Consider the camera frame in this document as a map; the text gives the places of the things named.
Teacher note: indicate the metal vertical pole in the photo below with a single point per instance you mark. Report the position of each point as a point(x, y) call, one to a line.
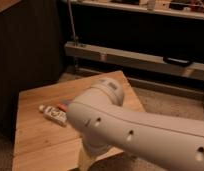
point(75, 39)

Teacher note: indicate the upper wooden shelf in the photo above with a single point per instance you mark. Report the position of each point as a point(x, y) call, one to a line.
point(136, 8)

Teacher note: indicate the long metal case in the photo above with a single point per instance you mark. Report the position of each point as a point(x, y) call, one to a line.
point(133, 60)

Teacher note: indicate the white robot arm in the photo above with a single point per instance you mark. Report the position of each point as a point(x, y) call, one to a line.
point(175, 144)

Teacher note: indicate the wooden table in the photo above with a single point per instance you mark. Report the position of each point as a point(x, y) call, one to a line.
point(41, 145)

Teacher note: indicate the yellow sponge block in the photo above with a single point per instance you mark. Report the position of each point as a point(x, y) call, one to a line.
point(85, 159)

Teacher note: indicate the orange small box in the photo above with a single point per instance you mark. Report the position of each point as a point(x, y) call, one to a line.
point(62, 107)

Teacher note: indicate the white tube with label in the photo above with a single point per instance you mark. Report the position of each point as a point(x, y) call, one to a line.
point(54, 114)

